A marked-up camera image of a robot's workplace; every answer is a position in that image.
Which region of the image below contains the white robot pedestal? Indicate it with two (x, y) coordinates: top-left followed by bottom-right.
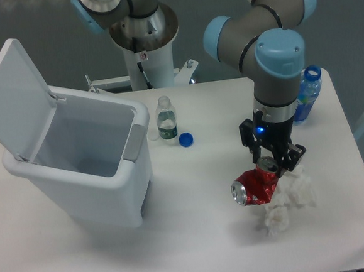
(85, 44), (199, 94)

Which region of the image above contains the crushed red soda can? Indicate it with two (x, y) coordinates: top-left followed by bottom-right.
(231, 156), (279, 206)

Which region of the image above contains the blue plastic bottle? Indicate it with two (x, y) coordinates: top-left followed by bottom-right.
(294, 65), (322, 124)

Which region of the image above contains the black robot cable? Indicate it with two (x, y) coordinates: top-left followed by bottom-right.
(131, 36), (153, 90)

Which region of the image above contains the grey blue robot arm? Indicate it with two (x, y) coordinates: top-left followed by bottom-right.
(71, 0), (317, 176)

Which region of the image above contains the clear green-label water bottle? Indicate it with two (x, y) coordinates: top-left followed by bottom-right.
(155, 95), (178, 145)

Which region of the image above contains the small crumpled white tissue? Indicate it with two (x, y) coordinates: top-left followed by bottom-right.
(256, 204), (290, 237)

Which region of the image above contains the large crumpled white tissue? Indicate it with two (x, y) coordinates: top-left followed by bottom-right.
(271, 165), (317, 207)

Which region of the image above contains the blue bottle cap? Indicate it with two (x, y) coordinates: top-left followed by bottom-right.
(179, 132), (194, 148)

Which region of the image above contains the white trash can lid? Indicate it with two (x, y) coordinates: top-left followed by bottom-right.
(0, 38), (66, 161)

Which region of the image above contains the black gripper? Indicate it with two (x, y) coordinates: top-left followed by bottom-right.
(239, 109), (306, 178)

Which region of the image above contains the white bottle cap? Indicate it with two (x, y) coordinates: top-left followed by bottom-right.
(147, 132), (159, 141)

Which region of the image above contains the white trash can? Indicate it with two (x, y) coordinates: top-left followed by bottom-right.
(2, 87), (153, 227)

